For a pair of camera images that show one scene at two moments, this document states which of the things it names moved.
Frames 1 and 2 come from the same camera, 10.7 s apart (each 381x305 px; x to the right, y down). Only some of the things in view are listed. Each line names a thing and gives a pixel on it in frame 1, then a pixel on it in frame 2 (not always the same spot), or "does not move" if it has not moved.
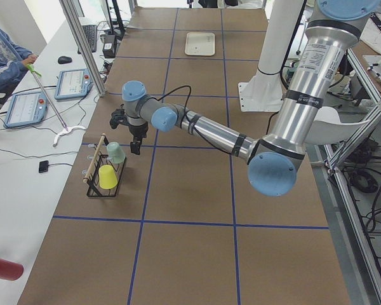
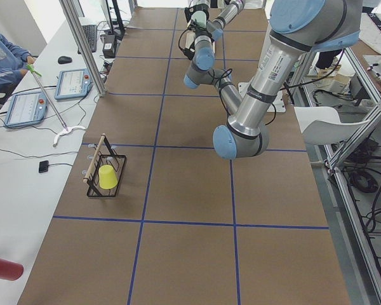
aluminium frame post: x=74 y=23 does not move
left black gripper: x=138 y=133 -> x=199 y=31
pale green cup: x=115 y=152 -> x=200 y=16
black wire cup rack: x=103 y=176 does not move
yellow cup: x=107 y=176 does not move
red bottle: x=3 y=269 does not move
